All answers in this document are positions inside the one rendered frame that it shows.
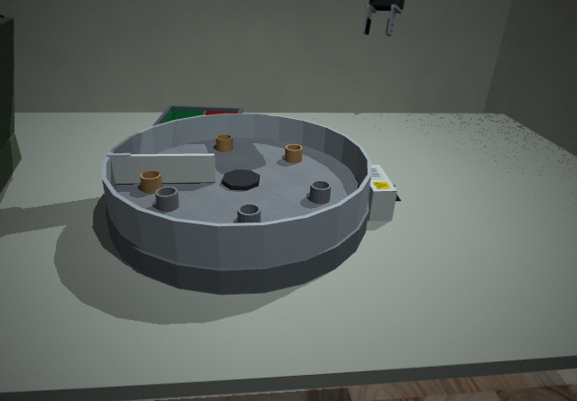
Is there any bronze bushing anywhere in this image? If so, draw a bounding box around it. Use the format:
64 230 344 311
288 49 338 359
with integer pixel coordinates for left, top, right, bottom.
285 144 303 163
140 170 162 194
216 134 233 152

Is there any dark grey metal sleeve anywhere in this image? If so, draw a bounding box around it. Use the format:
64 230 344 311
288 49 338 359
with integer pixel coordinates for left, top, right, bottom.
237 204 261 223
155 187 179 212
309 180 331 205

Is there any grey round turntable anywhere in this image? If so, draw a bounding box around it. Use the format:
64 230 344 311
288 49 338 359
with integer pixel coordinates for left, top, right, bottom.
102 114 401 295

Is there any red and green divided bin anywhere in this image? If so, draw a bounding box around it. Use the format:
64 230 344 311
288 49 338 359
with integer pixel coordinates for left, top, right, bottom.
154 105 243 125

